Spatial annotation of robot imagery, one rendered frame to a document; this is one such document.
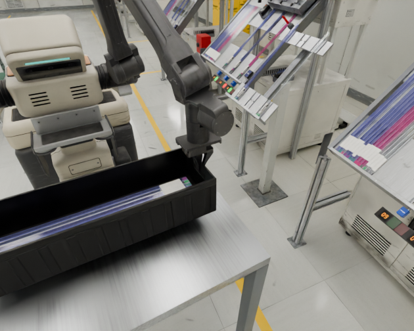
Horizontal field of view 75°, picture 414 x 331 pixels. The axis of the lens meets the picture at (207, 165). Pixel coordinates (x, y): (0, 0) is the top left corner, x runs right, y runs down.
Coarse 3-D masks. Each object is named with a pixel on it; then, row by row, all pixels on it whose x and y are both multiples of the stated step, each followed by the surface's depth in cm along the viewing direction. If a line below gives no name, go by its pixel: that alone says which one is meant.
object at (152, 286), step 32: (192, 224) 74; (224, 224) 74; (128, 256) 66; (160, 256) 66; (192, 256) 66; (224, 256) 66; (256, 256) 66; (32, 288) 60; (64, 288) 60; (96, 288) 60; (128, 288) 60; (160, 288) 60; (192, 288) 60; (256, 288) 74; (0, 320) 55; (32, 320) 55; (64, 320) 55; (96, 320) 55; (128, 320) 55; (160, 320) 57
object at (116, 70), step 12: (96, 0) 70; (108, 0) 71; (108, 12) 73; (108, 24) 75; (120, 24) 78; (108, 36) 78; (120, 36) 79; (108, 48) 83; (120, 48) 82; (132, 48) 86; (108, 60) 83; (120, 72) 86
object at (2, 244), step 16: (144, 192) 72; (160, 192) 72; (96, 208) 67; (112, 208) 67; (48, 224) 63; (64, 224) 63; (80, 224) 63; (0, 240) 60; (16, 240) 60; (32, 240) 60
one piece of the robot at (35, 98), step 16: (0, 80) 86; (16, 80) 85; (32, 80) 86; (48, 80) 87; (64, 80) 89; (80, 80) 91; (96, 80) 94; (0, 96) 84; (16, 96) 85; (32, 96) 88; (48, 96) 90; (64, 96) 92; (80, 96) 95; (96, 96) 98; (32, 112) 91; (48, 112) 93; (80, 144) 108; (96, 144) 113; (64, 160) 107; (80, 160) 109; (96, 160) 112; (64, 176) 110
